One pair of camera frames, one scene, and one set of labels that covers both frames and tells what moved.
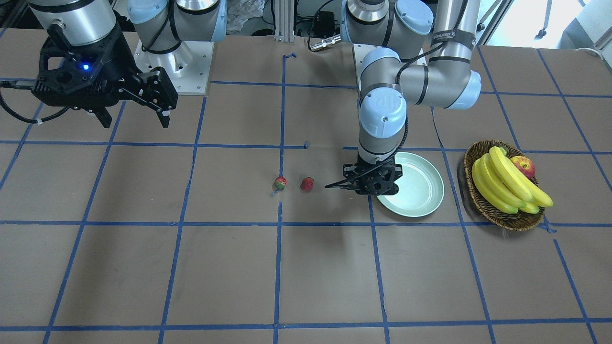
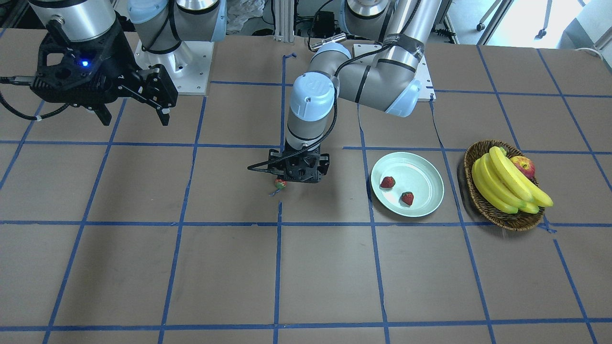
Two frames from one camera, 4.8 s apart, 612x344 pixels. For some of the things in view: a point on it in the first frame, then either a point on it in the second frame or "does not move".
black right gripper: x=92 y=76 does not move
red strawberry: x=308 y=184 to x=408 y=197
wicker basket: x=521 y=221 does not move
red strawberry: x=280 y=182 does not move
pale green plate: x=420 y=188 does not move
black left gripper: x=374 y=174 to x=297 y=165
